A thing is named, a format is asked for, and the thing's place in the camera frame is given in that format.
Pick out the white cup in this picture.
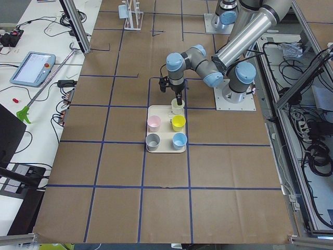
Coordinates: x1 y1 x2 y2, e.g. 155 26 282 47
171 98 185 115

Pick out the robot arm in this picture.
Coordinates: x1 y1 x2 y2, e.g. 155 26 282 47
211 0 238 28
159 1 292 105

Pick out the light blue cup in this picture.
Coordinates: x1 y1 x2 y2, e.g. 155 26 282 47
118 5 129 19

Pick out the white wire cup rack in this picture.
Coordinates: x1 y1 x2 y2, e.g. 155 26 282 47
122 0 144 31

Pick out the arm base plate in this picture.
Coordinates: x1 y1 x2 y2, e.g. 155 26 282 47
204 13 234 35
213 79 256 111

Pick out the grey cup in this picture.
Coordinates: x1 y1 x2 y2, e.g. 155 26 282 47
145 133 160 152

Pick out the cream tray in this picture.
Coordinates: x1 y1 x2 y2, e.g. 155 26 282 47
146 105 186 153

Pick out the aluminium frame post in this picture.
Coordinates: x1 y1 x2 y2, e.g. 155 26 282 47
60 0 91 55

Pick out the pink cup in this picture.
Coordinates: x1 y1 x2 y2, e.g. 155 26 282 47
147 115 161 132

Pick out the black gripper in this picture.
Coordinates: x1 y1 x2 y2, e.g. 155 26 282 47
159 76 185 105

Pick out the green reacher grabber tool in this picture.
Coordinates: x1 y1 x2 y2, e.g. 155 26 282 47
16 42 80 124

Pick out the yellow cup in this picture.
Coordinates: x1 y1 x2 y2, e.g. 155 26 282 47
171 115 186 132

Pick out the teach pendant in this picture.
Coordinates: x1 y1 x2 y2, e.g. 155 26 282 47
9 52 56 87

